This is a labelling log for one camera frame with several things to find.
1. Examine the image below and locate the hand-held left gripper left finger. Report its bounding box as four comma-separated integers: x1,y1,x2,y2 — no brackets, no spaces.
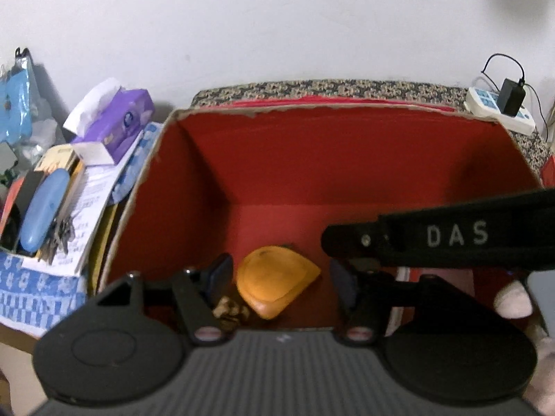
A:
93,253,235,345

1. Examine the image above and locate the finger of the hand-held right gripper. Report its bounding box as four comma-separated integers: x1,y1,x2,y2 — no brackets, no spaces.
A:
321,219,391,266

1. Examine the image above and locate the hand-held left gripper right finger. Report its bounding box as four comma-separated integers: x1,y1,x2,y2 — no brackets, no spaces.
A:
328,258,478,345

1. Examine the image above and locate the brown pine cone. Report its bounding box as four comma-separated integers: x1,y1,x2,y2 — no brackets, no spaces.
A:
212,297,251,329

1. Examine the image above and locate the orange rounded wooden block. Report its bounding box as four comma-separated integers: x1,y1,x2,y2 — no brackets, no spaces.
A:
236,245,322,320

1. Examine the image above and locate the red cardboard box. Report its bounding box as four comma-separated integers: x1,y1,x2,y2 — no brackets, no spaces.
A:
97,97,547,334

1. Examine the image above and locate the person's right hand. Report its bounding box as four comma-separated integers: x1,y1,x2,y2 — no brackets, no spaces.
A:
494,278,555,416

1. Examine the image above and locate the white power strip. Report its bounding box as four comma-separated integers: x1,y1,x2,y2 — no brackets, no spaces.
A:
464,87,536,136

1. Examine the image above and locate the stack of papers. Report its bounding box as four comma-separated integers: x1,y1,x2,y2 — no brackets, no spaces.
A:
22,123,163,276

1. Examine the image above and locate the black power adapter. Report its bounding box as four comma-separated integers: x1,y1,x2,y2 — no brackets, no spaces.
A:
497,78,527,118

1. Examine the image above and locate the bunch of keys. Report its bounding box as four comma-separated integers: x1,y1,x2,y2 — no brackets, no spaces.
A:
39,219,76,265

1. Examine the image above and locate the purple tissue box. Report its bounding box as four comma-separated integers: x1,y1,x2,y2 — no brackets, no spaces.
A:
63,77,156,166

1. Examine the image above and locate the blue glasses case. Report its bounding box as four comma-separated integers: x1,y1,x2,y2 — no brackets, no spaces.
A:
19,169,70,256

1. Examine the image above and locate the blue white checkered cloth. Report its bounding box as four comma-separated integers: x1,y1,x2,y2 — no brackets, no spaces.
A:
0,249,89,339

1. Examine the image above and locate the blue plastic bag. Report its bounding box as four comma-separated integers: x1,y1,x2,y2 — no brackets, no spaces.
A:
0,47,37,144

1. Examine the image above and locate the black adapter cable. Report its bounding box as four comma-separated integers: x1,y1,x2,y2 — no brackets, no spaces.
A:
481,54,526,85

